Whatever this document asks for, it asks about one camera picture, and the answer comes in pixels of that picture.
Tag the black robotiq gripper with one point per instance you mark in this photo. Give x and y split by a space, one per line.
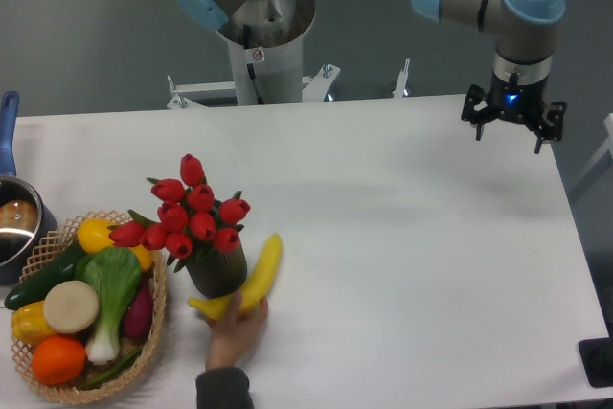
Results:
516 96

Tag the yellow banana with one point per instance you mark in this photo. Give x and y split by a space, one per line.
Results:
256 286

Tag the red tulip bouquet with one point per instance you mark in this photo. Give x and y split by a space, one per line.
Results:
192 224

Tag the dark grey sleeve forearm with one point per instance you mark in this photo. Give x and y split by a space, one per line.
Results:
223 388

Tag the dark grey ribbed vase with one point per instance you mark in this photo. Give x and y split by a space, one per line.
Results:
218 274

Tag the person's hand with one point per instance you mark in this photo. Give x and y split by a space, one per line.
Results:
234 334

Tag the black device at table edge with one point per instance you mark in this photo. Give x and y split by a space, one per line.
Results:
596 358

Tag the green bok choy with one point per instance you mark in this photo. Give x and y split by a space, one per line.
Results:
114 273

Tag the green chili pepper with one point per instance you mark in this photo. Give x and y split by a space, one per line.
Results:
124 363

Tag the woven wicker basket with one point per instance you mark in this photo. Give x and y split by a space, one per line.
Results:
69 394

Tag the dark green cucumber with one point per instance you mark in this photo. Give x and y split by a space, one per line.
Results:
35 288

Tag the orange fruit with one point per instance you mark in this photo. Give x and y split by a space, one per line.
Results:
58 359

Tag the yellow bell pepper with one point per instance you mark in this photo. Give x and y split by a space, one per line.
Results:
29 326

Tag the white frame at right edge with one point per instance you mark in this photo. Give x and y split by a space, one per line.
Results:
594 167

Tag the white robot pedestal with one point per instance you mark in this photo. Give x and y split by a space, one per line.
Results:
265 44

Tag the white metal base bracket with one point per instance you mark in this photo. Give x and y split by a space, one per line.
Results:
317 88

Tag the blue handled saucepan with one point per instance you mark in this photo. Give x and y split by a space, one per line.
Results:
25 219

